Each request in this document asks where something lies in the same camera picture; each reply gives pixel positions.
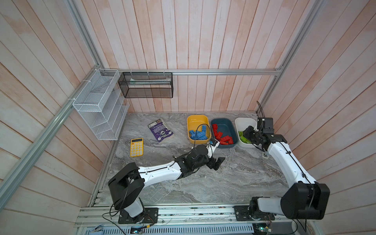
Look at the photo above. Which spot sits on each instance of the white plastic bin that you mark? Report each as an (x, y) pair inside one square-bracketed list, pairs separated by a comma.
[(241, 124)]

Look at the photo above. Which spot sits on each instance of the red lego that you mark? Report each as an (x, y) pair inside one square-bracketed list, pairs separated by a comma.
[(214, 127)]

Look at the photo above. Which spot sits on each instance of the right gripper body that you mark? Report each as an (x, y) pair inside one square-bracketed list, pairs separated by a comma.
[(251, 134)]

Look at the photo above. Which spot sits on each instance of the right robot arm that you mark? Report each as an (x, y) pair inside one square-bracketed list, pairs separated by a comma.
[(305, 198)]

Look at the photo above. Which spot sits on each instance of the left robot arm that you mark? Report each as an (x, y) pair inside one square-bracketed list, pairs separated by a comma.
[(128, 183)]

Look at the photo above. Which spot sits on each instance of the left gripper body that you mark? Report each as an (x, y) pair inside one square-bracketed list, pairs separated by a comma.
[(211, 161)]

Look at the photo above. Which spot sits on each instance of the black mesh basket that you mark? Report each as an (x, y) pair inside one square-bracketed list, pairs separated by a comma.
[(139, 85)]

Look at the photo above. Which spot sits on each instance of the white wire shelf rack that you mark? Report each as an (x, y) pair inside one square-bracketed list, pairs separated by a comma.
[(102, 105)]

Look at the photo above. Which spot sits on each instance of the yellow calculator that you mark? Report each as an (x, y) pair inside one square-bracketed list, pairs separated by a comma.
[(137, 147)]

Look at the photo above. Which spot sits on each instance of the yellow plastic bin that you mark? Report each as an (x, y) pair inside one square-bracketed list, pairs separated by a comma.
[(195, 122)]

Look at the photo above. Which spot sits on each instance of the teal plastic bin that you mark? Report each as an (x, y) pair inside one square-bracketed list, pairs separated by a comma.
[(227, 128)]

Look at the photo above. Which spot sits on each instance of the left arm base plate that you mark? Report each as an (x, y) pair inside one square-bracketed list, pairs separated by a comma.
[(149, 215)]

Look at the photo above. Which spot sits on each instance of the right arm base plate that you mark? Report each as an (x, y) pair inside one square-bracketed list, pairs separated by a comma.
[(244, 213)]

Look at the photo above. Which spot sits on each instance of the purple paperback book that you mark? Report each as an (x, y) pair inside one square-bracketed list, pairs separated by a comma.
[(160, 130)]

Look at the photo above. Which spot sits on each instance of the green lego brick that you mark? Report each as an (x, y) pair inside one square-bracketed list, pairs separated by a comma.
[(241, 136), (246, 141)]

